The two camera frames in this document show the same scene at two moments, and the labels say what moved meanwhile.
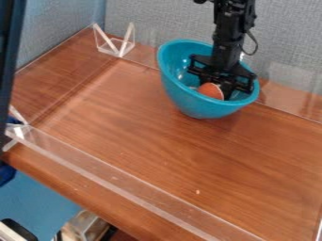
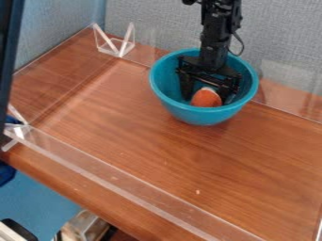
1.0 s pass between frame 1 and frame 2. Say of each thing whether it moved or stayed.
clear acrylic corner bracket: stayed
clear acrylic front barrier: stayed
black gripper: moved
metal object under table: stayed
